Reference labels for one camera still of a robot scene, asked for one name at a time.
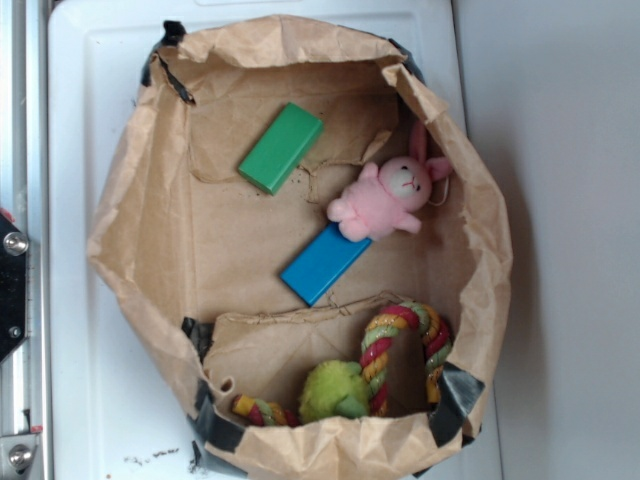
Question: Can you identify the blue wooden block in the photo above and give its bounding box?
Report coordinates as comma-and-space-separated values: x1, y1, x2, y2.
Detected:
280, 223, 372, 306

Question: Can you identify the green wooden block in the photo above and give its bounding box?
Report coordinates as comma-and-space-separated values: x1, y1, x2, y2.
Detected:
238, 103, 324, 195

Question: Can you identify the pink plush bunny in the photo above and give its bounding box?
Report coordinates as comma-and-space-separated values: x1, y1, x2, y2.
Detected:
327, 121, 453, 242

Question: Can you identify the brown paper bag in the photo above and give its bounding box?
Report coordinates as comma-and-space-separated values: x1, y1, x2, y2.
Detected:
88, 15, 513, 479

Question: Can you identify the green fuzzy ball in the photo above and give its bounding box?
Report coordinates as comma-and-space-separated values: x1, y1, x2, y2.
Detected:
299, 360, 370, 424

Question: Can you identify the multicoloured rope toy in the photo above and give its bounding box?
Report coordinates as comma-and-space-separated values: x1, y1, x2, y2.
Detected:
231, 301, 454, 427

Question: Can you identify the black mounting bracket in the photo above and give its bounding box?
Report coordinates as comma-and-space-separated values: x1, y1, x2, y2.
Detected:
0, 209, 29, 362

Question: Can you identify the aluminium frame rail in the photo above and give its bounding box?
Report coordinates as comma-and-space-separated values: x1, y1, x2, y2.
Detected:
1, 1, 54, 479

